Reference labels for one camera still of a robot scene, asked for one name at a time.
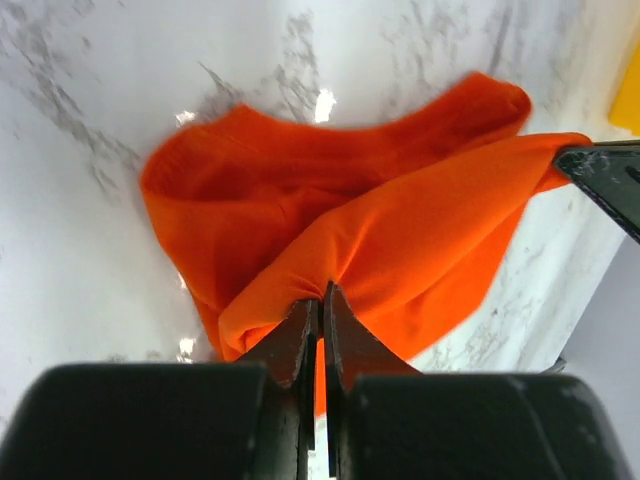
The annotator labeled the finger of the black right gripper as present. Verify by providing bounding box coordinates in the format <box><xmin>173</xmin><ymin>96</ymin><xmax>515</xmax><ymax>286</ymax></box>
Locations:
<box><xmin>553</xmin><ymin>145</ymin><xmax>640</xmax><ymax>243</ymax></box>

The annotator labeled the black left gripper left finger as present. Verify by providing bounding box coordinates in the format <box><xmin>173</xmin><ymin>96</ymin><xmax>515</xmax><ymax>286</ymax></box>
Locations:
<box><xmin>236</xmin><ymin>300</ymin><xmax>318</xmax><ymax>389</ymax></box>

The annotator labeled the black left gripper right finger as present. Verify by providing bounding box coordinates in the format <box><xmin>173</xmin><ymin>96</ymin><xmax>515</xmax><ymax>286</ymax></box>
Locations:
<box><xmin>322</xmin><ymin>282</ymin><xmax>420</xmax><ymax>395</ymax></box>

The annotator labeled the yellow plastic tray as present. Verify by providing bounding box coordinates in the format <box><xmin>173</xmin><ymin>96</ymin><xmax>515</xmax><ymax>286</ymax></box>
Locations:
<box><xmin>608</xmin><ymin>45</ymin><xmax>640</xmax><ymax>136</ymax></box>

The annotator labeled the orange t shirt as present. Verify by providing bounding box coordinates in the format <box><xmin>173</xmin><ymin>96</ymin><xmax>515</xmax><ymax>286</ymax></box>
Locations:
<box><xmin>138</xmin><ymin>70</ymin><xmax>594</xmax><ymax>417</ymax></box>

